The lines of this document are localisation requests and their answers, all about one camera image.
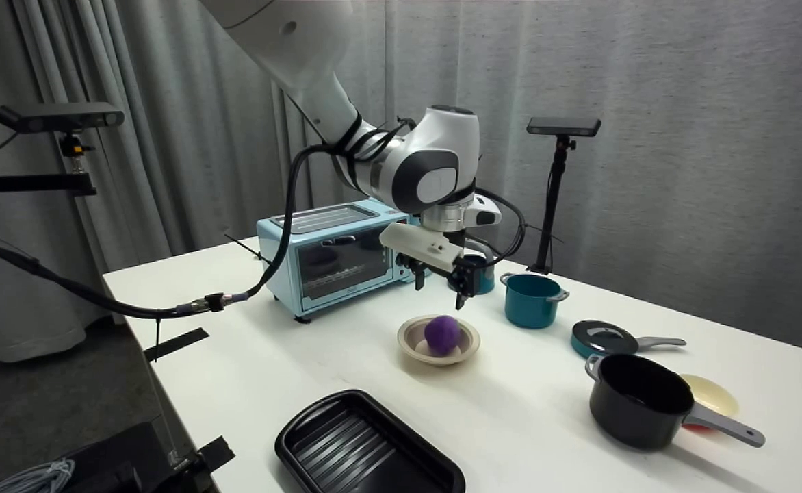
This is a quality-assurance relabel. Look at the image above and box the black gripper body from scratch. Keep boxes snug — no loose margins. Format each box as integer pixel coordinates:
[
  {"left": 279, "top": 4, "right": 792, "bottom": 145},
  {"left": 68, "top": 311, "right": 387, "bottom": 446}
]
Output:
[{"left": 398, "top": 241, "right": 492, "bottom": 294}]

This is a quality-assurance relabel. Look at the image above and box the purple plushy ball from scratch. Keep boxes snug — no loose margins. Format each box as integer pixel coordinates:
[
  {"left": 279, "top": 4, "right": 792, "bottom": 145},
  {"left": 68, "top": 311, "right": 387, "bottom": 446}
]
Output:
[{"left": 424, "top": 315, "right": 461, "bottom": 355}]

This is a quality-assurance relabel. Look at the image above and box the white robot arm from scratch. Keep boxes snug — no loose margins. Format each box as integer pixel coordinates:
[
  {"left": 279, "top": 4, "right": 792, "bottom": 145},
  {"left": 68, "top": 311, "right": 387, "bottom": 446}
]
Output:
[{"left": 203, "top": 0, "right": 499, "bottom": 307}]

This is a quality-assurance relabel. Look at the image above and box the white plate bowl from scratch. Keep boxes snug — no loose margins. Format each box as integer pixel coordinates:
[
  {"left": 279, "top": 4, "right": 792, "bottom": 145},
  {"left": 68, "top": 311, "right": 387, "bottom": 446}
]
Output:
[{"left": 398, "top": 315, "right": 479, "bottom": 366}]

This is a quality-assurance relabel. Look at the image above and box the cream small plate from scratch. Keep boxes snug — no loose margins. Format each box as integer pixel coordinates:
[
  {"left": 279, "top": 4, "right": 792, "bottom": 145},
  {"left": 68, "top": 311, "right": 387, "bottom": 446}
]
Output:
[{"left": 681, "top": 371, "right": 740, "bottom": 418}]

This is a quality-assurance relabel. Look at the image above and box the teal cup behind gripper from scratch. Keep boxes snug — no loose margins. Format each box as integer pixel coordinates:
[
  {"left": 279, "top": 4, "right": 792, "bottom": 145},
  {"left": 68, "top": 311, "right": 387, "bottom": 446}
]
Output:
[{"left": 474, "top": 260, "right": 496, "bottom": 294}]

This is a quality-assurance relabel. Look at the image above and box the teal pot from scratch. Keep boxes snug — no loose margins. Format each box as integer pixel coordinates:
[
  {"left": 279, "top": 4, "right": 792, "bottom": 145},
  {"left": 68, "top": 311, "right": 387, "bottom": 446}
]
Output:
[{"left": 500, "top": 274, "right": 569, "bottom": 327}]

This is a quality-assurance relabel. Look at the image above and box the light blue toy oven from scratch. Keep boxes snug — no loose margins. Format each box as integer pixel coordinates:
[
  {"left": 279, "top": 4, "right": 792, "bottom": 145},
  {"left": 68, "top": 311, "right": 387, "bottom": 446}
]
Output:
[{"left": 268, "top": 199, "right": 414, "bottom": 320}]

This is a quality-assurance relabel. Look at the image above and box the black baking tray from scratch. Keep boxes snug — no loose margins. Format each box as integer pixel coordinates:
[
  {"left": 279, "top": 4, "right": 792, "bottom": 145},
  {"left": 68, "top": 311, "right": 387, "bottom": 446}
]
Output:
[{"left": 273, "top": 388, "right": 465, "bottom": 493}]

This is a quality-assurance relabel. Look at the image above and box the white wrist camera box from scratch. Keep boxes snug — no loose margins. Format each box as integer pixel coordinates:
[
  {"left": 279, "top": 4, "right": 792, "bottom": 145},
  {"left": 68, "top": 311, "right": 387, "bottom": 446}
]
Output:
[{"left": 381, "top": 222, "right": 463, "bottom": 270}]

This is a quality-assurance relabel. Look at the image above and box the right camera on tripod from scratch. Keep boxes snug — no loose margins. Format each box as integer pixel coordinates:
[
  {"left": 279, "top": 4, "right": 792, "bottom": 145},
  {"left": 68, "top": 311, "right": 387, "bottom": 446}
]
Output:
[{"left": 526, "top": 116, "right": 603, "bottom": 274}]

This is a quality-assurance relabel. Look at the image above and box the black saucepan grey handle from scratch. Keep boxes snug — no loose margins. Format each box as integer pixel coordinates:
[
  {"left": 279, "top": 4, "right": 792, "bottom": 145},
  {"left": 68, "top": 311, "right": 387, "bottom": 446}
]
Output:
[{"left": 585, "top": 352, "right": 766, "bottom": 451}]

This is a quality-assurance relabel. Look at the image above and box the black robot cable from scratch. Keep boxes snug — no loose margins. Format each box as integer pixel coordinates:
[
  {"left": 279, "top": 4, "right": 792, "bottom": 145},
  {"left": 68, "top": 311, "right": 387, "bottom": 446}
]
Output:
[{"left": 0, "top": 114, "right": 531, "bottom": 320}]

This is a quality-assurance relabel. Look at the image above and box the left camera on stand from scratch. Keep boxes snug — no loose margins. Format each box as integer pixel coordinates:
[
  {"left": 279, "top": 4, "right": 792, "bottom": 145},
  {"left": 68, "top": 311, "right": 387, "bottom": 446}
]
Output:
[{"left": 0, "top": 100, "right": 124, "bottom": 193}]

